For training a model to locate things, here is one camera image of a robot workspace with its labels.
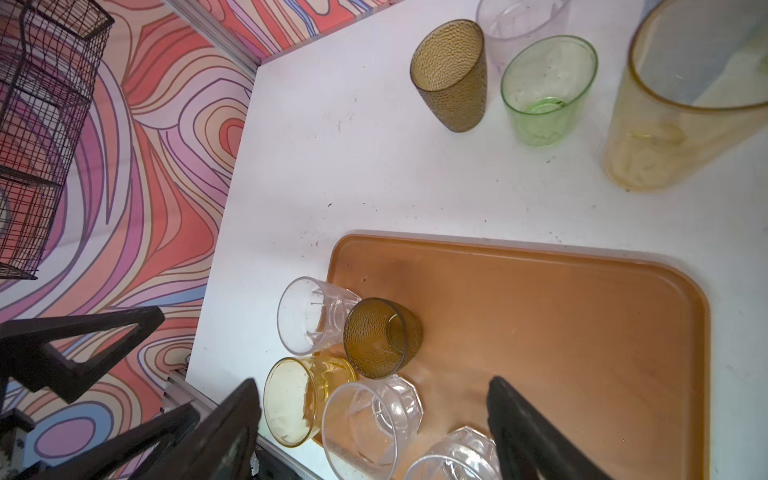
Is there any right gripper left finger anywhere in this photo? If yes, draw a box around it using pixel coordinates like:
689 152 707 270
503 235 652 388
139 377 262 479

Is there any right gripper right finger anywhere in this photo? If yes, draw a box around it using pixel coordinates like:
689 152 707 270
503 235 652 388
486 376 608 479

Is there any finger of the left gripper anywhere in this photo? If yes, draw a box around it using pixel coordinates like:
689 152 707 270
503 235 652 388
15 403 200 479
0 305 166 404

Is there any yellow short plastic glass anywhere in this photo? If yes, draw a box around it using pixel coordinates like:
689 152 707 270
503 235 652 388
263 355 358 448

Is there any brown plastic tray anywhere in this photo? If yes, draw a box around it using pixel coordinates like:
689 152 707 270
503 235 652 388
327 234 710 479

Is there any clear faceted glass front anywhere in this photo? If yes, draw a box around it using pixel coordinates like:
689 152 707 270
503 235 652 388
321 375 424 479

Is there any clear faceted glass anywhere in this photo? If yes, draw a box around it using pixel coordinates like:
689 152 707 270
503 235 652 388
276 276 362 356
321 375 424 479

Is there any brown short glass front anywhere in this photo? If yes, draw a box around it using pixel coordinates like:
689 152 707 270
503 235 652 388
343 297 424 379

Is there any green short glass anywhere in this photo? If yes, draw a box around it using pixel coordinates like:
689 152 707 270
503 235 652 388
500 35 599 147

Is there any brown tall glass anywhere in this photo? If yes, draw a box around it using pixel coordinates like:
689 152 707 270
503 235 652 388
409 19 488 133

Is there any yellow tall glass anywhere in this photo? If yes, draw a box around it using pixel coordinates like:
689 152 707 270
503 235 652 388
603 0 767 191

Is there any left black wire basket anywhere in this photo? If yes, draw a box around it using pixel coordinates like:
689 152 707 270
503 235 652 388
1 1 114 280

